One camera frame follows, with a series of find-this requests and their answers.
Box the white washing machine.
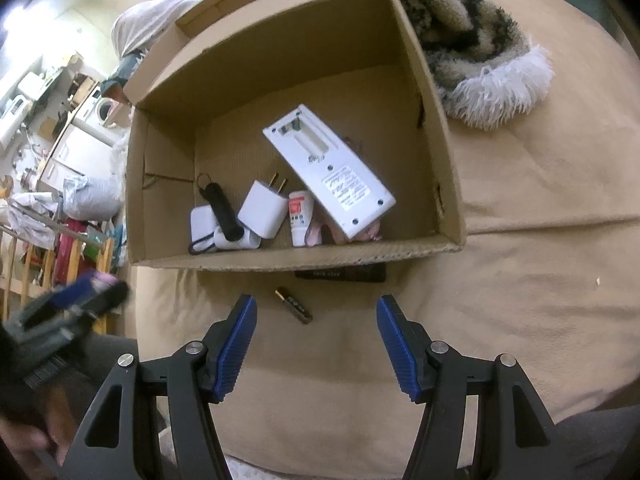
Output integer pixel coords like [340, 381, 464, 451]
[72, 84, 124, 134]

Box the person's left hand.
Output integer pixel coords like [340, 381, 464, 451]
[1, 387, 77, 466]

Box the white earbuds case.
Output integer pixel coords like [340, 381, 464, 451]
[188, 205, 218, 256]

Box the white lying pill bottle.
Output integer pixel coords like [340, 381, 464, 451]
[214, 226, 262, 250]

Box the black flashlight with strap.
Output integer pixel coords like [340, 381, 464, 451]
[196, 174, 243, 240]

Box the white charger plug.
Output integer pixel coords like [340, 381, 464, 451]
[238, 172, 288, 240]

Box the black gold battery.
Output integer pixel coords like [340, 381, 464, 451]
[274, 287, 314, 324]

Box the white red-label medicine bottle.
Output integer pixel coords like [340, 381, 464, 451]
[288, 191, 314, 247]

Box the brown cardboard box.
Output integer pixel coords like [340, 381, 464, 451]
[125, 0, 466, 272]

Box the white remote control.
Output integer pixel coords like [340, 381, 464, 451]
[262, 104, 396, 240]

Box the wooden chair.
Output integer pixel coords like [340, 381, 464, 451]
[1, 226, 115, 321]

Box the grey plastic bag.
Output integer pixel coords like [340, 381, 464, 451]
[62, 174, 124, 221]

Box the black rectangular box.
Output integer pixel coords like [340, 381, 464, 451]
[294, 262, 386, 283]

